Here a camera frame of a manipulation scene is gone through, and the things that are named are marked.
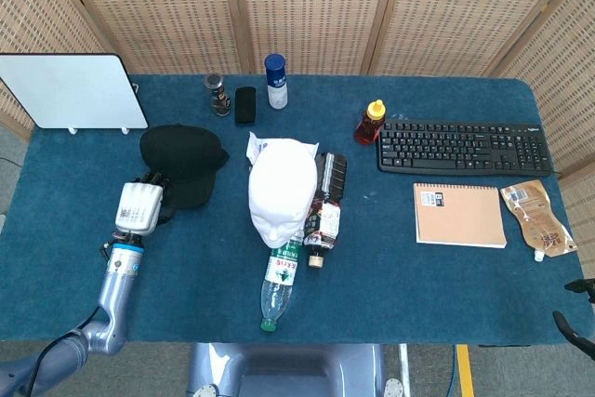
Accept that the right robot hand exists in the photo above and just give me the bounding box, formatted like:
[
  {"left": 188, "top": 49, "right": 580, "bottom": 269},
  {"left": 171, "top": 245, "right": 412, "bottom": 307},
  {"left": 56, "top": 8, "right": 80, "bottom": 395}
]
[{"left": 552, "top": 277, "right": 595, "bottom": 356}]

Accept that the small glass pepper grinder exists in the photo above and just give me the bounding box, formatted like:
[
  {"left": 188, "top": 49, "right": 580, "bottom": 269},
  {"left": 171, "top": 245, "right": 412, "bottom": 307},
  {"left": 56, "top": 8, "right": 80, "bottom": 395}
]
[{"left": 204, "top": 73, "right": 232, "bottom": 118}]

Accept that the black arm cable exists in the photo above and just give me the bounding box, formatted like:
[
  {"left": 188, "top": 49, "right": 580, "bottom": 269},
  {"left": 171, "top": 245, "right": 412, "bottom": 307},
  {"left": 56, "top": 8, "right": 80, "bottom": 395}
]
[{"left": 25, "top": 306, "right": 111, "bottom": 397}]

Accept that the dark tea bottle beige cap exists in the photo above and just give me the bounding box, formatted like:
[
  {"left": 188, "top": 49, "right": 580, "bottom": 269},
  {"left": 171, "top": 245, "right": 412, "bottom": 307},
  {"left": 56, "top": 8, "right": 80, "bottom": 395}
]
[{"left": 302, "top": 152, "right": 349, "bottom": 270}]

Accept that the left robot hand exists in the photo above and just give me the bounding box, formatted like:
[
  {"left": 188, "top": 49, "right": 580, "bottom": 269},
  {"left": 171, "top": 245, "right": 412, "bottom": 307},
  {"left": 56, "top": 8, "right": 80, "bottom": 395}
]
[{"left": 113, "top": 171, "right": 177, "bottom": 236}]

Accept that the white foam mannequin head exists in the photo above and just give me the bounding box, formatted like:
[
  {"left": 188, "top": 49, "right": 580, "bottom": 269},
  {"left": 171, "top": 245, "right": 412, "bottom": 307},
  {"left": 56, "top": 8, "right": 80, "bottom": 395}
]
[{"left": 247, "top": 138, "right": 320, "bottom": 249}]

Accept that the kraft spiral notebook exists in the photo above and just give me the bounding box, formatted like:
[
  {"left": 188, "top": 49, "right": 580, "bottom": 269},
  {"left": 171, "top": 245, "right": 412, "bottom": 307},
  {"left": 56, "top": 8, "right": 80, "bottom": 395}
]
[{"left": 413, "top": 181, "right": 509, "bottom": 249}]

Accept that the black glasses case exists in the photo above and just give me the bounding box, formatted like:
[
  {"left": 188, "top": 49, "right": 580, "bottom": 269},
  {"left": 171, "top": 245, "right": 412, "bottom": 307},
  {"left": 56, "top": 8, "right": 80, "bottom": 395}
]
[{"left": 233, "top": 86, "right": 258, "bottom": 126}]

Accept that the black baseball cap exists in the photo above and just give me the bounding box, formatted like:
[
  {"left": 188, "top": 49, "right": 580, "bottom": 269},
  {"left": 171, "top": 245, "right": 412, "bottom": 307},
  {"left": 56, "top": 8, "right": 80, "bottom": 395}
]
[{"left": 139, "top": 124, "right": 230, "bottom": 211}]

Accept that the blue tablecloth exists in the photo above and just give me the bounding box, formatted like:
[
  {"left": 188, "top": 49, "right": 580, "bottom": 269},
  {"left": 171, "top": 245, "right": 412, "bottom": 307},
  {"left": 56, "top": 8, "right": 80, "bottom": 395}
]
[{"left": 0, "top": 73, "right": 595, "bottom": 347}]

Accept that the brown refill pouch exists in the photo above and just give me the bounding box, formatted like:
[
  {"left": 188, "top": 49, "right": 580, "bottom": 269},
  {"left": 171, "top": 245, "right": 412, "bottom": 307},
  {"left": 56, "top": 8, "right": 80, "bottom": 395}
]
[{"left": 499, "top": 179, "right": 579, "bottom": 262}]

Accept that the black computer keyboard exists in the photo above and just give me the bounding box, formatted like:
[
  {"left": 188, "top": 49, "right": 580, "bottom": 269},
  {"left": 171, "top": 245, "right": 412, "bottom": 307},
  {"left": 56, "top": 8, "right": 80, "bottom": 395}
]
[{"left": 377, "top": 118, "right": 554, "bottom": 179}]

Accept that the white bottle blue cap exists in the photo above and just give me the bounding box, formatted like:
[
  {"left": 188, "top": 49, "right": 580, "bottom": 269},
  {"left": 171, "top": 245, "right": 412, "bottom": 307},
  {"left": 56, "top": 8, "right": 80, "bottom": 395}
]
[{"left": 264, "top": 53, "right": 288, "bottom": 110}]

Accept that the clear water bottle green cap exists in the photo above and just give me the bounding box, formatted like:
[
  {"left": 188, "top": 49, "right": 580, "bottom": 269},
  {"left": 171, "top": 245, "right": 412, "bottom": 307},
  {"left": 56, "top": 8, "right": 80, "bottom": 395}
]
[{"left": 258, "top": 233, "right": 303, "bottom": 333}]

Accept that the white paper packet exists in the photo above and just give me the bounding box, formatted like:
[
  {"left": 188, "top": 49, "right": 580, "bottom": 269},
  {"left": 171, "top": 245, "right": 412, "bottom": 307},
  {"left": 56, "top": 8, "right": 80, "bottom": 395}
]
[{"left": 245, "top": 131, "right": 322, "bottom": 166}]

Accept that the woven bamboo folding screen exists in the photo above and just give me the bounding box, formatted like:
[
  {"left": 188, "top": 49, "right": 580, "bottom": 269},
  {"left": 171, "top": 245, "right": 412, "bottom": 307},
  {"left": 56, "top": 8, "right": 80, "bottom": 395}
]
[{"left": 0, "top": 0, "right": 595, "bottom": 179}]

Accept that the honey bear bottle yellow cap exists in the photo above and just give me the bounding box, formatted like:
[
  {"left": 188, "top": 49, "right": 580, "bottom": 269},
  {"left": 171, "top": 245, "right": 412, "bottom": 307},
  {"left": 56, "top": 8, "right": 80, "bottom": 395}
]
[{"left": 354, "top": 99, "right": 387, "bottom": 145}]

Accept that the silver robot torso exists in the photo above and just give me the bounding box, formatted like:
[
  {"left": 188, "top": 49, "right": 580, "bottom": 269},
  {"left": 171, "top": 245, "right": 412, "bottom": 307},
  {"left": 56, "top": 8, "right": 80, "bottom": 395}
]
[{"left": 185, "top": 343, "right": 405, "bottom": 397}]

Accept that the white board black frame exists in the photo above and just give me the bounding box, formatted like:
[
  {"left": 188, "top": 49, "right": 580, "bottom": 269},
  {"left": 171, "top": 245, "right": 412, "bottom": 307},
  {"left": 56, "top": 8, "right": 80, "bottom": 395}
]
[{"left": 0, "top": 52, "right": 149, "bottom": 131}]

